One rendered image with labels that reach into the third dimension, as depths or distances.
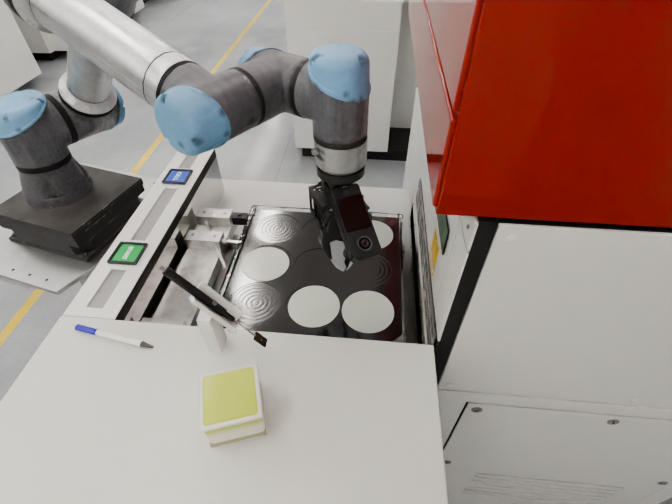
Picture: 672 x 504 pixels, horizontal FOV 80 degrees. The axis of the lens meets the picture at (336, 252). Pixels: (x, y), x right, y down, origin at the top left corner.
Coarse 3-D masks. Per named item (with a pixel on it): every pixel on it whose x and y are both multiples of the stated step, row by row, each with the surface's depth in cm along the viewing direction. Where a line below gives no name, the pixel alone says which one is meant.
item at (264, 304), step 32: (256, 224) 94; (288, 224) 94; (288, 256) 86; (320, 256) 86; (384, 256) 86; (256, 288) 80; (288, 288) 80; (352, 288) 80; (384, 288) 80; (256, 320) 75; (288, 320) 74
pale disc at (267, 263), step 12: (252, 252) 87; (264, 252) 87; (276, 252) 87; (252, 264) 84; (264, 264) 84; (276, 264) 84; (288, 264) 84; (252, 276) 82; (264, 276) 82; (276, 276) 82
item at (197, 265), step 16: (192, 256) 89; (208, 256) 89; (224, 256) 92; (176, 272) 86; (192, 272) 86; (208, 272) 86; (176, 288) 82; (160, 304) 80; (176, 304) 80; (192, 304) 80; (192, 320) 77
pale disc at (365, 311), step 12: (348, 300) 78; (360, 300) 78; (372, 300) 78; (384, 300) 78; (348, 312) 76; (360, 312) 76; (372, 312) 76; (384, 312) 76; (348, 324) 74; (360, 324) 74; (372, 324) 74; (384, 324) 74
